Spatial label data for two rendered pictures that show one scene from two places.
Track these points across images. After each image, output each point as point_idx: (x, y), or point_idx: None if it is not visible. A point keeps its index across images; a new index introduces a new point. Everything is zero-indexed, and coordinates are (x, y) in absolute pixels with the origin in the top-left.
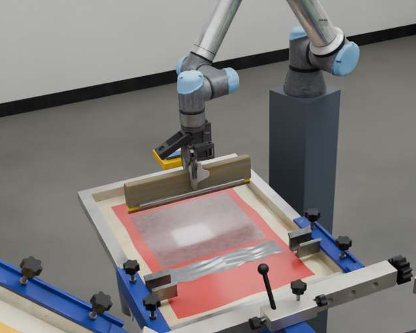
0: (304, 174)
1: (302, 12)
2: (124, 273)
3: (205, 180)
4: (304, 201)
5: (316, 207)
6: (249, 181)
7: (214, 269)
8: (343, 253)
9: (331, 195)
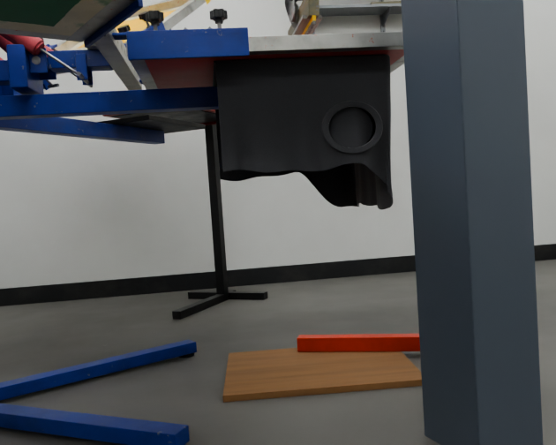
0: (402, 34)
1: None
2: None
3: (299, 19)
4: (406, 86)
5: (427, 106)
6: (312, 21)
7: None
8: (154, 29)
9: (454, 91)
